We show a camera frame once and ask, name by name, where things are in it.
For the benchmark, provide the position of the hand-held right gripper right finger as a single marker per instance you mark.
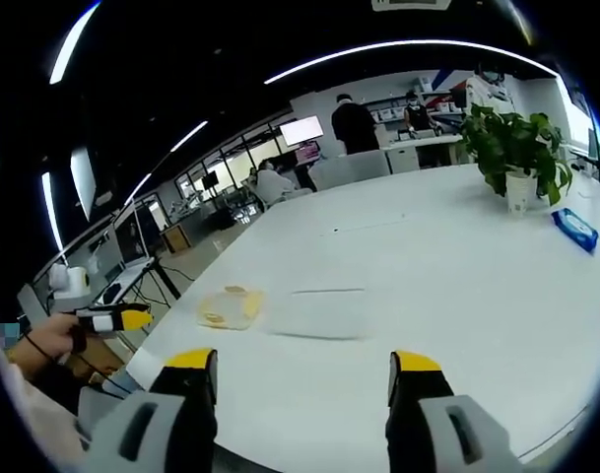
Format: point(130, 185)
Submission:
point(427, 433)

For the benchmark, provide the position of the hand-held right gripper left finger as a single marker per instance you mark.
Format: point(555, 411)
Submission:
point(147, 433)

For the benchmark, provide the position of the person's left hand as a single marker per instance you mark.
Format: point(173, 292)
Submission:
point(46, 340)

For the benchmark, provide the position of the white side desk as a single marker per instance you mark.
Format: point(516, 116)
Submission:
point(127, 278)

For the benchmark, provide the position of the white round device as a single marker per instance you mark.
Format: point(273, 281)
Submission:
point(70, 281)

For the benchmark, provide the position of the open laptop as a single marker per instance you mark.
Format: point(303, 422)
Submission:
point(132, 244)

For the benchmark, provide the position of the ceiling light strip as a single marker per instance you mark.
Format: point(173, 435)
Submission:
point(73, 44)
point(190, 135)
point(52, 212)
point(408, 49)

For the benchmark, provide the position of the clear plastic sheet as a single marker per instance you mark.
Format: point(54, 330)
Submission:
point(319, 315)

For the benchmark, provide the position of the blue wet wipes packet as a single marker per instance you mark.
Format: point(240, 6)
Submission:
point(575, 229)

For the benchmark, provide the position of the pink lit monitor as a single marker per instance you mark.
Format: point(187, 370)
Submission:
point(308, 154)

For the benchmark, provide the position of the white lit monitor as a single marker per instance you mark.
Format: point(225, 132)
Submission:
point(302, 130)

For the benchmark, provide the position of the grey office chair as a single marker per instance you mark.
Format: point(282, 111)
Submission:
point(351, 170)

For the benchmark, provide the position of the white counter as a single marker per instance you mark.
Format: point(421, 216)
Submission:
point(418, 150)

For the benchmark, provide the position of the green potted plant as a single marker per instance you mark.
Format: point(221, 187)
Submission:
point(518, 157)

